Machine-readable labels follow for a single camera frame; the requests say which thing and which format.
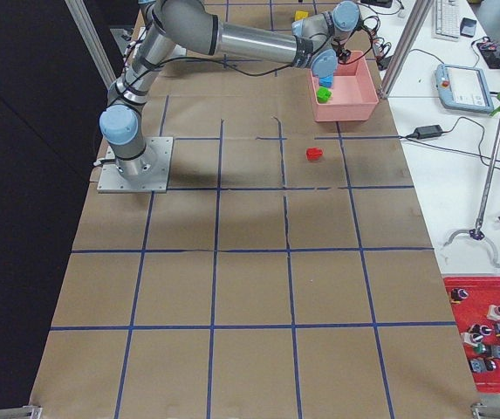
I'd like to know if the white keyboard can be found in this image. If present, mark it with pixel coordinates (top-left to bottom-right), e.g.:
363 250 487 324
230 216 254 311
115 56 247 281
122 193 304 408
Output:
433 0 460 41

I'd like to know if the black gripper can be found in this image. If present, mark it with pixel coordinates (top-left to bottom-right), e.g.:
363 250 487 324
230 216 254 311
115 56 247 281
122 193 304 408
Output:
331 37 351 55

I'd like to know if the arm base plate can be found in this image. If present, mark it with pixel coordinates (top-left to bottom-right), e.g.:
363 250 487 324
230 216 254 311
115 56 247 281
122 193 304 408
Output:
97 136 174 193

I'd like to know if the blue toy block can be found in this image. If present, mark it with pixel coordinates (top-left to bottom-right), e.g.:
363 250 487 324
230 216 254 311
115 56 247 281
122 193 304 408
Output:
318 75 334 88

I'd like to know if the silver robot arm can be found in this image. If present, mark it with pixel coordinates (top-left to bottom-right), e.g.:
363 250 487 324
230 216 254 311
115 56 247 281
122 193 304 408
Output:
99 1 360 181

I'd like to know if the aluminium frame post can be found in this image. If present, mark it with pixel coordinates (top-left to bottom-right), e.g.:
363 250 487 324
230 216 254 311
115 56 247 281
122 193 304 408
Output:
378 0 433 99

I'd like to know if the pink plastic box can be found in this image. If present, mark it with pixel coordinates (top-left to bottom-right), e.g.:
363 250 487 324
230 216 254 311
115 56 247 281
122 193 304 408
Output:
307 51 379 122

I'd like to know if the green handled reacher grabber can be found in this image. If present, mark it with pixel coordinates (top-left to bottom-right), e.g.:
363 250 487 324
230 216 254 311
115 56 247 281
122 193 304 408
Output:
443 93 500 268

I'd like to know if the black power adapter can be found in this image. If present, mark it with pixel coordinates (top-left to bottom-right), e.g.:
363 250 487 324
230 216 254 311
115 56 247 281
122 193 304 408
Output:
412 125 444 140

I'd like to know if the brown paper table cover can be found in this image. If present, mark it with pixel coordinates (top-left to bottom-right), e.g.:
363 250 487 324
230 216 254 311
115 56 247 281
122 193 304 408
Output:
27 0 483 419

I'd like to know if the yellow toy block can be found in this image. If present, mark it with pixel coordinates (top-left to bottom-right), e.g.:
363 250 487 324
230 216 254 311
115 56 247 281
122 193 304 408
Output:
294 10 309 21

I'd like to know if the green toy block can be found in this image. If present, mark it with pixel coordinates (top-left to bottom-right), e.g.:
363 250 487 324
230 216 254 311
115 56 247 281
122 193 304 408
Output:
316 86 332 104

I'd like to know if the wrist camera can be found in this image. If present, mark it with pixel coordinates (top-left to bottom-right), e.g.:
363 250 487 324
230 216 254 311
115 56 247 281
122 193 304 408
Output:
338 48 352 65

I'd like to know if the teach pendant tablet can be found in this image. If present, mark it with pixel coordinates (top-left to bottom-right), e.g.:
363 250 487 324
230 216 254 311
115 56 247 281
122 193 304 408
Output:
435 64 494 114

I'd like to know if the red toy block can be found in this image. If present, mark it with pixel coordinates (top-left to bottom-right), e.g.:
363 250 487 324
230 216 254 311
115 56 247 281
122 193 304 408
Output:
305 148 324 161

